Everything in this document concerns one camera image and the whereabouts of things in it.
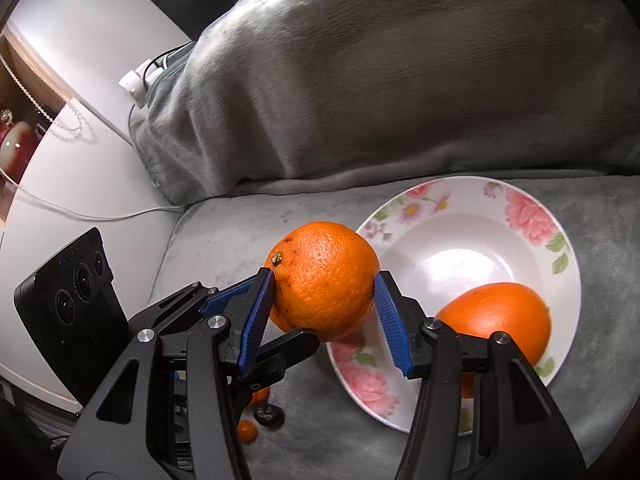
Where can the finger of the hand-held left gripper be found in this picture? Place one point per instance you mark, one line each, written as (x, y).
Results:
(287, 347)
(225, 299)

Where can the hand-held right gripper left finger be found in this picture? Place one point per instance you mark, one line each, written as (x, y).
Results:
(255, 321)

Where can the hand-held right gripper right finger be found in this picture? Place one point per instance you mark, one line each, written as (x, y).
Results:
(390, 325)

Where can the small mandarin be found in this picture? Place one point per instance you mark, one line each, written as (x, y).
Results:
(260, 396)

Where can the large round orange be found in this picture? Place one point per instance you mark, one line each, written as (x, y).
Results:
(325, 275)

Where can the small orange kumquat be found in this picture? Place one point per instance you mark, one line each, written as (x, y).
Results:
(246, 430)

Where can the white floral plate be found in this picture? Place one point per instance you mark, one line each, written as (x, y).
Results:
(450, 240)

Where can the dark wrinkled small fruit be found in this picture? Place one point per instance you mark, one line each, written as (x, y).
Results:
(268, 415)

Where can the large smooth orange fruit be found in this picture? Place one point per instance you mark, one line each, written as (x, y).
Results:
(500, 310)

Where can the red round ornament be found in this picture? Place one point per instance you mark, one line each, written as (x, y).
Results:
(17, 147)

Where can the white plug adapter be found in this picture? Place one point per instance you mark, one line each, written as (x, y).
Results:
(131, 81)

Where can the grey plush blanket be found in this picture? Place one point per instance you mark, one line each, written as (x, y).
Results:
(375, 85)

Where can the white cabinet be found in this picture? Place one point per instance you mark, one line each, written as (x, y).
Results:
(85, 25)

